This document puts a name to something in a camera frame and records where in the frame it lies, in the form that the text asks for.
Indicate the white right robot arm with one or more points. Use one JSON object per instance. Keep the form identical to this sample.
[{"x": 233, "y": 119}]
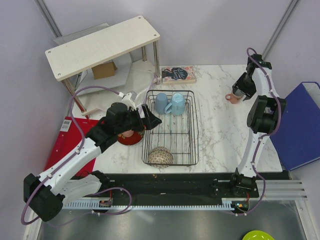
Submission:
[{"x": 263, "y": 121}]

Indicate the floral cover book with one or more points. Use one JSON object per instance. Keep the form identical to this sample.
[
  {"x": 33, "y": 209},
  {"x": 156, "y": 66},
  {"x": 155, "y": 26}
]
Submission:
[{"x": 178, "y": 75}]

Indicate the blue binder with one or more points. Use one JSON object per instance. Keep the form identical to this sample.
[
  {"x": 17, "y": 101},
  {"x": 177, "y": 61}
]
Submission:
[{"x": 297, "y": 141}]

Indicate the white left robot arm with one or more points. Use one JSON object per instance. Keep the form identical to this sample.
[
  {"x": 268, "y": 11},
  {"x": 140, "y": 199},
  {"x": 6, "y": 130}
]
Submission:
[{"x": 44, "y": 194}]

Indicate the white wooden shelf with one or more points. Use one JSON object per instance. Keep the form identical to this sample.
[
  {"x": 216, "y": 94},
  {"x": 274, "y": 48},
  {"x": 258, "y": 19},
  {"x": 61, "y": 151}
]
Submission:
[{"x": 132, "y": 45}]

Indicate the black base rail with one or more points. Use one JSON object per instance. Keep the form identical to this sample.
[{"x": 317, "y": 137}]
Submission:
[{"x": 168, "y": 188}]

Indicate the pink tumbler cup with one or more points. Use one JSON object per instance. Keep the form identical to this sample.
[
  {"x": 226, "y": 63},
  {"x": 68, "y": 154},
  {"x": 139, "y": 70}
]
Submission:
[{"x": 128, "y": 134}]

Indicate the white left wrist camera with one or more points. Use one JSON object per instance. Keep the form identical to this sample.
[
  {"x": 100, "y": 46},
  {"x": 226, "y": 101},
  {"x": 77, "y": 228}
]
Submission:
[{"x": 129, "y": 99}]

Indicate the light blue mug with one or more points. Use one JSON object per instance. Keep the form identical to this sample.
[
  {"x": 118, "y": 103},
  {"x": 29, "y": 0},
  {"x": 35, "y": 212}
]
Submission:
[{"x": 176, "y": 106}]

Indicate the patterned ceramic bowl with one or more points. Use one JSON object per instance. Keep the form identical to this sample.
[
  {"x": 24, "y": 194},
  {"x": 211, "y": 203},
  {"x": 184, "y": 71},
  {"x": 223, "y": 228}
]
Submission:
[{"x": 160, "y": 157}]

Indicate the pink mug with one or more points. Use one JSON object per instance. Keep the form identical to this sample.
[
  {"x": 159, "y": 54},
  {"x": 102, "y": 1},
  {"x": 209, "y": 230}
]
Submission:
[{"x": 232, "y": 98}]

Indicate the red folder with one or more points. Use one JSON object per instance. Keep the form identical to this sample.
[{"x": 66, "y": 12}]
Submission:
[{"x": 68, "y": 138}]

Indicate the black wire dish rack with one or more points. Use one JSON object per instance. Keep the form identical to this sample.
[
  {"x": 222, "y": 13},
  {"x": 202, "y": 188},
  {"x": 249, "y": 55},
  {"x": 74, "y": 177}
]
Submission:
[{"x": 177, "y": 134}]

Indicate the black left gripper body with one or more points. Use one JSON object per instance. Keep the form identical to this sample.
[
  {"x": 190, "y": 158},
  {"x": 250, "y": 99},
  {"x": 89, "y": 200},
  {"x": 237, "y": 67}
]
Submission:
[{"x": 133, "y": 121}]

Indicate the cardboard box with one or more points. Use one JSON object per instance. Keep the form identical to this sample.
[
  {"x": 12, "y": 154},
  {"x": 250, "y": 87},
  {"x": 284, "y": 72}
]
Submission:
[{"x": 104, "y": 70}]

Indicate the blue tumbler cup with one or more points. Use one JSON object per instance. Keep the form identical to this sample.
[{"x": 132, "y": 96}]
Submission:
[{"x": 161, "y": 101}]

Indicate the green plate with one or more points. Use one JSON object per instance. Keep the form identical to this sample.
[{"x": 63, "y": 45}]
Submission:
[{"x": 257, "y": 235}]

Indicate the white slotted cable duct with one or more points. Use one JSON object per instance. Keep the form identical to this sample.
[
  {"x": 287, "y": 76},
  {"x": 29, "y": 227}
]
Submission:
[{"x": 100, "y": 204}]

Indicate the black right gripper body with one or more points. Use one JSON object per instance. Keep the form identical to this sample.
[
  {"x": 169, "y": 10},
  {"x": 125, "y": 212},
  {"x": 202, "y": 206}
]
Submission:
[{"x": 245, "y": 84}]

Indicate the red floral plate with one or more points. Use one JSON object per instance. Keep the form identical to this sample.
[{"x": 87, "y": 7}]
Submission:
[{"x": 134, "y": 139}]

